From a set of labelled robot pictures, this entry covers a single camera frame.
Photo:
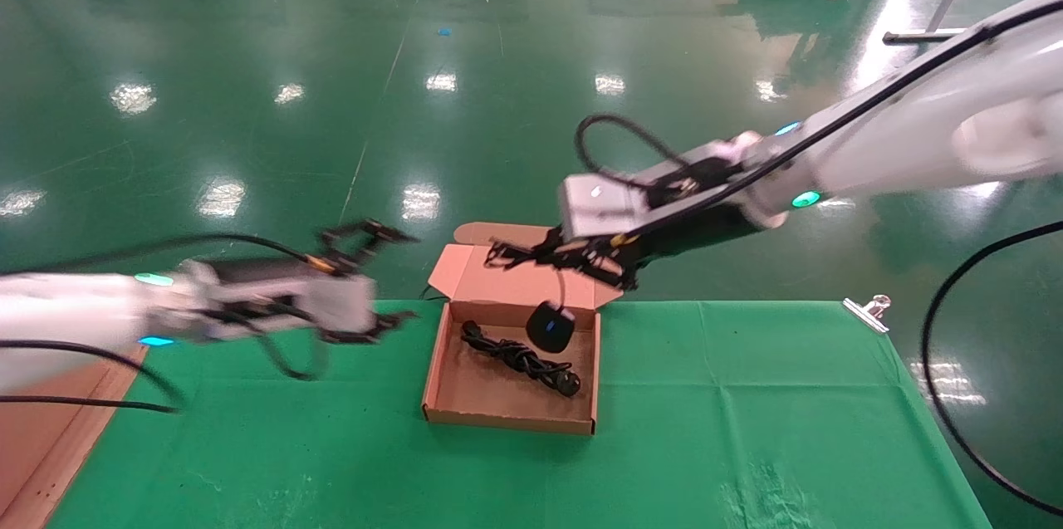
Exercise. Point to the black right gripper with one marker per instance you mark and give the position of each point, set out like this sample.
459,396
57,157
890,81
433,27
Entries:
606,251

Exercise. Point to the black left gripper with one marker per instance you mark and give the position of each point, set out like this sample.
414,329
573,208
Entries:
257,270

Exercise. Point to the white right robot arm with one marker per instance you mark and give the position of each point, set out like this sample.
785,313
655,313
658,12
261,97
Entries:
913,130

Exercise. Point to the open brown cardboard box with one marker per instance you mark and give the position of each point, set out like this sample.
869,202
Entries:
498,408

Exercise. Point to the green tablecloth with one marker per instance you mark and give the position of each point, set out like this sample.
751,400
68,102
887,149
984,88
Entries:
332,446

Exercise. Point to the silver binder clip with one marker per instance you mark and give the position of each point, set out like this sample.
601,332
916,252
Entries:
865,313

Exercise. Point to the brown carton with black print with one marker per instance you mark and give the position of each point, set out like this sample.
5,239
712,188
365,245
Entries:
21,438

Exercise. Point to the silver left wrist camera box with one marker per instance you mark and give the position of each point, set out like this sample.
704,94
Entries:
345,305

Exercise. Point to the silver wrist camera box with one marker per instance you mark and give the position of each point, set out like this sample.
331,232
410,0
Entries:
602,205
345,305

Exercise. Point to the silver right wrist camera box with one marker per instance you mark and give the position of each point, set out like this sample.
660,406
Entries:
602,205

